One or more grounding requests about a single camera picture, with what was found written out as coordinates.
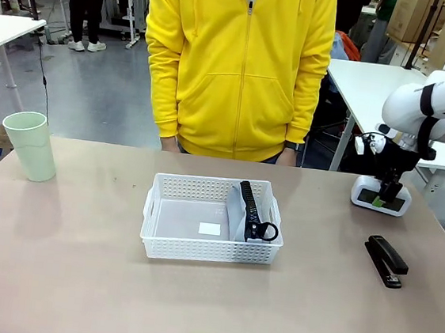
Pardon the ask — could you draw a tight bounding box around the black office chair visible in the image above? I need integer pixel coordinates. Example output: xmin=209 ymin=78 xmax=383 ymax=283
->
xmin=301 ymin=74 xmax=356 ymax=172

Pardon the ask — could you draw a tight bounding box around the white perforated plastic basket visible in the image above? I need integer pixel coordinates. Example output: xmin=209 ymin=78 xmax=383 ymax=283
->
xmin=136 ymin=168 xmax=291 ymax=273

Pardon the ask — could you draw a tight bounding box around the white rectangular label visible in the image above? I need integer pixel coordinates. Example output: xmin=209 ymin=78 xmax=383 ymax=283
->
xmin=198 ymin=221 xmax=223 ymax=238

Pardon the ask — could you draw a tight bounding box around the person's left hand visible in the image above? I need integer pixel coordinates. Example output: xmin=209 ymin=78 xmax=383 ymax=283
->
xmin=280 ymin=142 xmax=302 ymax=168

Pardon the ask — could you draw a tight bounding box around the thin black clamp pole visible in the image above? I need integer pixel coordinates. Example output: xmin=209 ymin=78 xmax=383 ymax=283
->
xmin=403 ymin=0 xmax=440 ymax=73

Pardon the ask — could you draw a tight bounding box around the wooden box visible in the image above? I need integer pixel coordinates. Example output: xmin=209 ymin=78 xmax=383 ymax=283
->
xmin=0 ymin=123 xmax=17 ymax=152

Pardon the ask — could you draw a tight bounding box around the person in green top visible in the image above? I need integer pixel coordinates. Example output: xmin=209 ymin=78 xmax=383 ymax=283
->
xmin=359 ymin=0 xmax=401 ymax=66

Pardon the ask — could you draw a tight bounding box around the white table with grey leg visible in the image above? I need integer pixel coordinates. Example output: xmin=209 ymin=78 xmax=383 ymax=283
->
xmin=0 ymin=14 xmax=48 ymax=113

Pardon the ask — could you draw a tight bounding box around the orange jacket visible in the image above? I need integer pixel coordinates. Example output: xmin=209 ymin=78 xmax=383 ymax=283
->
xmin=332 ymin=29 xmax=364 ymax=62

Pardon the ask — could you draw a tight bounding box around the person in black clothes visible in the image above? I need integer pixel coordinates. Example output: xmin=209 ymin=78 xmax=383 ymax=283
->
xmin=333 ymin=0 xmax=375 ymax=38

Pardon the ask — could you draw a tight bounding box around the large cardboard box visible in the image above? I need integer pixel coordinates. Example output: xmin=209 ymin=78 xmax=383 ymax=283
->
xmin=386 ymin=0 xmax=439 ymax=47

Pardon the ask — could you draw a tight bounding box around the black hanging cable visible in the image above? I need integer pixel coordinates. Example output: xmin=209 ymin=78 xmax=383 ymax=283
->
xmin=30 ymin=35 xmax=59 ymax=125

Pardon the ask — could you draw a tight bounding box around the large white table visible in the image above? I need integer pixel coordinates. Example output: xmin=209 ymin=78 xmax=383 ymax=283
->
xmin=314 ymin=58 xmax=445 ymax=199

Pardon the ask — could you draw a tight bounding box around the right forearm in yellow sleeve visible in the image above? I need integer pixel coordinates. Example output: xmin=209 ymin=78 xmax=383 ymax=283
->
xmin=134 ymin=34 xmax=190 ymax=141

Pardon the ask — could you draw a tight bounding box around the grey pencil case black zipper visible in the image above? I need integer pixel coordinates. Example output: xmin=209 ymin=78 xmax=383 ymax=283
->
xmin=222 ymin=178 xmax=285 ymax=247

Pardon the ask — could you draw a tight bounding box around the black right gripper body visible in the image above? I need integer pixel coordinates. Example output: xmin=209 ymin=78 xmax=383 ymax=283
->
xmin=376 ymin=137 xmax=438 ymax=178

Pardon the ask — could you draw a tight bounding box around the light green plastic cup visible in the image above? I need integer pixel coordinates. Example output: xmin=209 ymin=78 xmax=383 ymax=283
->
xmin=0 ymin=108 xmax=63 ymax=185

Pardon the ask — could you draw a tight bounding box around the white digital clock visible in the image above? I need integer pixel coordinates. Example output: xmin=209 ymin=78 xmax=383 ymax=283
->
xmin=348 ymin=173 xmax=414 ymax=219

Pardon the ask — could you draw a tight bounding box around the left forearm in yellow sleeve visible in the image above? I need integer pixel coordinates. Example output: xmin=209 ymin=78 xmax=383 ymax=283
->
xmin=283 ymin=50 xmax=333 ymax=148

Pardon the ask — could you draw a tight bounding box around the person in blue top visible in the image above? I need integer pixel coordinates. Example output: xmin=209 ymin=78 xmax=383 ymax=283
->
xmin=58 ymin=0 xmax=112 ymax=55

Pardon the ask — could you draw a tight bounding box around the person in yellow hoodie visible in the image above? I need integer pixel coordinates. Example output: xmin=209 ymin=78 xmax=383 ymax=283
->
xmin=132 ymin=0 xmax=340 ymax=170

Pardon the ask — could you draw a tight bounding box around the black stapler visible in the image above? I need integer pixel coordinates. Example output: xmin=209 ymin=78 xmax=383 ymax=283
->
xmin=359 ymin=233 xmax=413 ymax=291

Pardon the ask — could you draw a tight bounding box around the person's right hand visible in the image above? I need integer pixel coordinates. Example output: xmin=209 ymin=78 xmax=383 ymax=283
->
xmin=159 ymin=134 xmax=182 ymax=154

